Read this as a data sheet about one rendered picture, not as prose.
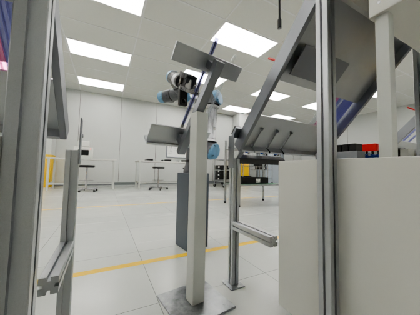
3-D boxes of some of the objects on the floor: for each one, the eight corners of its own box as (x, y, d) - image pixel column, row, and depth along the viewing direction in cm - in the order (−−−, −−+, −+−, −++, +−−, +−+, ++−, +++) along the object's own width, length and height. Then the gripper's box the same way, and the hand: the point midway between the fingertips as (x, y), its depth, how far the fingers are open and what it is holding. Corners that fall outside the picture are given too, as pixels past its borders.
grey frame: (227, 283, 104) (232, -65, 115) (324, 255, 140) (320, -7, 151) (336, 385, 55) (326, -234, 66) (441, 304, 91) (423, -90, 102)
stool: (67, 192, 463) (69, 164, 467) (87, 190, 513) (89, 165, 517) (84, 193, 448) (86, 164, 452) (104, 190, 499) (105, 165, 503)
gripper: (174, 69, 107) (191, 76, 91) (190, 74, 112) (209, 82, 97) (170, 85, 110) (185, 95, 94) (187, 90, 116) (204, 100, 100)
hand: (195, 94), depth 97 cm, fingers closed, pressing on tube
